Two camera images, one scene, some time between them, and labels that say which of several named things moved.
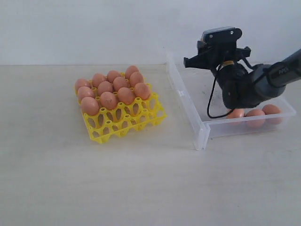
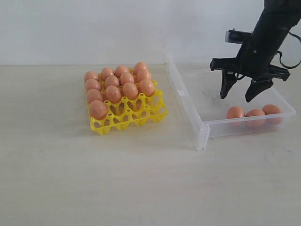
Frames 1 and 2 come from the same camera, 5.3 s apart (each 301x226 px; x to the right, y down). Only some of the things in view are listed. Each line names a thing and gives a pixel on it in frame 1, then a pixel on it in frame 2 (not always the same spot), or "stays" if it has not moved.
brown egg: x=112 y=75 to x=120 y=69
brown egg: x=136 y=77 to x=143 y=74
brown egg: x=105 y=86 to x=111 y=80
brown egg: x=126 y=95 to x=130 y=91
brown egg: x=81 y=82 to x=91 y=75
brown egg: x=90 y=106 to x=92 y=94
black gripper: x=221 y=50 to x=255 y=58
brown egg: x=108 y=100 to x=113 y=94
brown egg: x=119 y=82 to x=126 y=77
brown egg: x=142 y=90 to x=146 y=87
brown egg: x=236 y=113 stays
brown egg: x=130 y=70 to x=140 y=67
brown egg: x=85 y=92 to x=92 y=84
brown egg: x=98 y=78 to x=106 y=72
